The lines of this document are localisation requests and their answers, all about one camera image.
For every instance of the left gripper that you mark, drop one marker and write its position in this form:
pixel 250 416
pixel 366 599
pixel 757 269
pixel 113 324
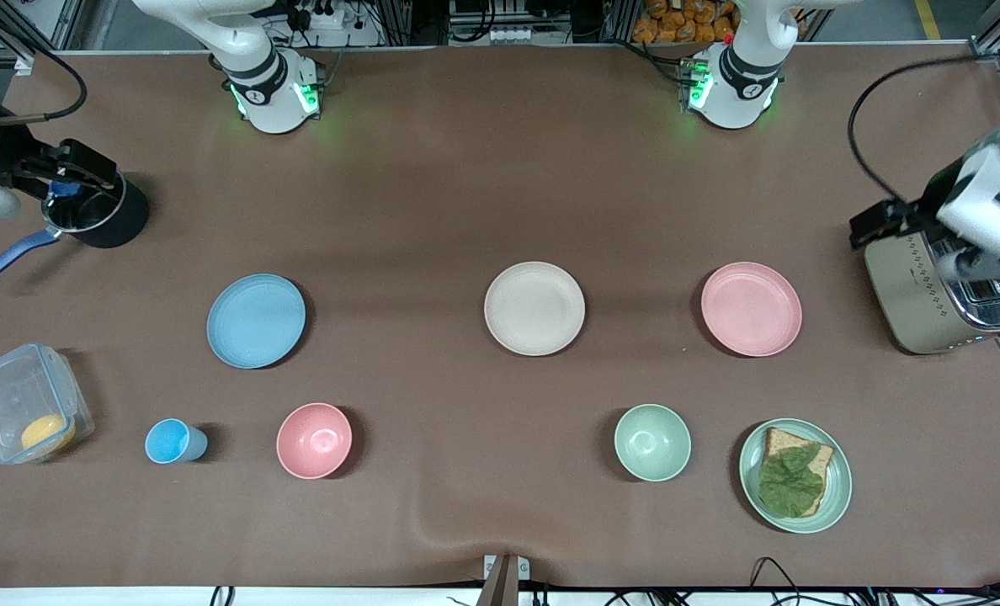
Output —
pixel 922 209

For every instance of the pink plate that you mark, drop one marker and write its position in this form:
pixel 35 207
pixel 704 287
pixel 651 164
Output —
pixel 751 309

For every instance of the blue plate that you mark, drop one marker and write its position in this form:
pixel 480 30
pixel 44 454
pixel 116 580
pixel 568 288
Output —
pixel 256 321

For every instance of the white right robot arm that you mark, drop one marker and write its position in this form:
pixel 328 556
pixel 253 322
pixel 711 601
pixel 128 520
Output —
pixel 273 93

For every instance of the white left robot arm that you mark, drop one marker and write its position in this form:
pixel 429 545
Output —
pixel 736 84

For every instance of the small blue item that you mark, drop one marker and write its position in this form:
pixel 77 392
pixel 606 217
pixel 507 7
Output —
pixel 64 189

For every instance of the beige steel toaster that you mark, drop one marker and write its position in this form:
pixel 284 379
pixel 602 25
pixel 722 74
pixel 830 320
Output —
pixel 912 295

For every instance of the clear plastic container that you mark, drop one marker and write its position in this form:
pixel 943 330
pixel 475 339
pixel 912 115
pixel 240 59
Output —
pixel 12 396

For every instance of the brown bread slice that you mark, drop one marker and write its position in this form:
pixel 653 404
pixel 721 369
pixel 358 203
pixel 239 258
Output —
pixel 782 440

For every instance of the orange round fruit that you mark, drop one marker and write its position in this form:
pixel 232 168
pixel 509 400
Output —
pixel 47 434

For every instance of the green plate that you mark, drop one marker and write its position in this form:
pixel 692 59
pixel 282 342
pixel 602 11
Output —
pixel 837 488

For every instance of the green lettuce leaf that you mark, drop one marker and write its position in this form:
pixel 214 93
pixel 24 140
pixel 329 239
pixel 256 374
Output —
pixel 790 484

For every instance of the white power strip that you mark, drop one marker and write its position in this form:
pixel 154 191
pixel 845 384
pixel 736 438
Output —
pixel 323 13

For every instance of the bag of orange buns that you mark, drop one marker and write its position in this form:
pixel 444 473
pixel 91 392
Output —
pixel 685 21

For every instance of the blue cup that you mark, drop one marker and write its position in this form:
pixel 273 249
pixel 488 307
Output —
pixel 172 442

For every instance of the green bowl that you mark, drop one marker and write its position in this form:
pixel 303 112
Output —
pixel 652 443

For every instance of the pink bowl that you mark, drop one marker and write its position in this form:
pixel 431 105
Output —
pixel 315 441

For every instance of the beige plate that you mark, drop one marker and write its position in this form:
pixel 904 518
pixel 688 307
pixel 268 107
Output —
pixel 534 308

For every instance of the white socket strip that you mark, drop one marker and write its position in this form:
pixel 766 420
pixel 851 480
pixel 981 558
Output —
pixel 517 36

